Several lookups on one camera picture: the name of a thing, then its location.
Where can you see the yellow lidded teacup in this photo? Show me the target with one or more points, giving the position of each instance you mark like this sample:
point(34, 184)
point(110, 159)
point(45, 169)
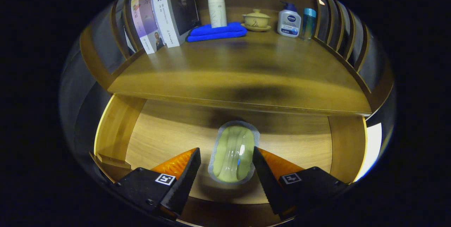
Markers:
point(256, 20)

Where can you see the white pump bottle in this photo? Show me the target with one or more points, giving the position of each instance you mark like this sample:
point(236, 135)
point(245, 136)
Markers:
point(217, 12)

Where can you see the blue folded cloth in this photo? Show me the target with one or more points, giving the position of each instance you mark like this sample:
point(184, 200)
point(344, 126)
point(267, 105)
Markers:
point(215, 34)

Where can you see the white blue-capped lotion bottle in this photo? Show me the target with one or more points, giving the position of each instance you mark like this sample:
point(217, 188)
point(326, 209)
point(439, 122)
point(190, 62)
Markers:
point(289, 22)

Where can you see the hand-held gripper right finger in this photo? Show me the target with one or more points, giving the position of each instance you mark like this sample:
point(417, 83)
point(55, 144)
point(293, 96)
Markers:
point(271, 184)

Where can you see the thick white book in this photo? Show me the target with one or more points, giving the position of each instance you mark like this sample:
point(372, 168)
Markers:
point(169, 12)

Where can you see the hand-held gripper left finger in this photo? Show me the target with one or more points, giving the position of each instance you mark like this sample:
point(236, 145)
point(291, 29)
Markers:
point(183, 184)

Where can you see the purple book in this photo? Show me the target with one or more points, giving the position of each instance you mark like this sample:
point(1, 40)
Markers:
point(148, 22)

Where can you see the brown wooden drawer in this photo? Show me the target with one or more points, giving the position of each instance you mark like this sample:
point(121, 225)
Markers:
point(169, 132)

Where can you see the green item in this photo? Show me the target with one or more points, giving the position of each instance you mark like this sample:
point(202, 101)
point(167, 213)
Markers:
point(232, 153)

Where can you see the brown wooden countertop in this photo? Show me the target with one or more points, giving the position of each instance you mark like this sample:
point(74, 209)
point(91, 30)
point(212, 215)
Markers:
point(246, 68)

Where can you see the teal bottle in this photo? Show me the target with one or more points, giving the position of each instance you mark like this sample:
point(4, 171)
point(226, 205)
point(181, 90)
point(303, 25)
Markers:
point(308, 24)

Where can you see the white sheet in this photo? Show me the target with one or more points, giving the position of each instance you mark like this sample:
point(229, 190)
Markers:
point(373, 146)

